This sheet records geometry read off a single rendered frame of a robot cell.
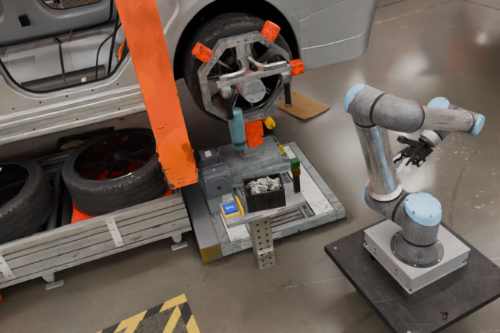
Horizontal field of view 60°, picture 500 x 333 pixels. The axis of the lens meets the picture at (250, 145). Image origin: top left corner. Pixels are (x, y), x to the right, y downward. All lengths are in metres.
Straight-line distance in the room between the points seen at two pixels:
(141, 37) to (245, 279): 1.41
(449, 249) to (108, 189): 1.77
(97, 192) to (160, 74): 0.88
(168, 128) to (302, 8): 1.11
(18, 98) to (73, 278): 1.09
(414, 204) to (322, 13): 1.35
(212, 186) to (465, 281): 1.40
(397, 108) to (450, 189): 1.65
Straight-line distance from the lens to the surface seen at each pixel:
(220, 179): 2.59
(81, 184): 2.67
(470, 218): 2.94
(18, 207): 2.75
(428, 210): 1.94
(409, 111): 1.55
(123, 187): 2.56
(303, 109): 3.89
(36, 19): 4.31
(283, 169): 3.00
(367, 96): 1.57
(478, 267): 2.28
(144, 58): 2.00
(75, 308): 2.73
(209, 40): 2.50
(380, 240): 2.15
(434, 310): 2.08
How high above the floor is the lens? 1.97
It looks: 34 degrees down
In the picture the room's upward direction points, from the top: 8 degrees counter-clockwise
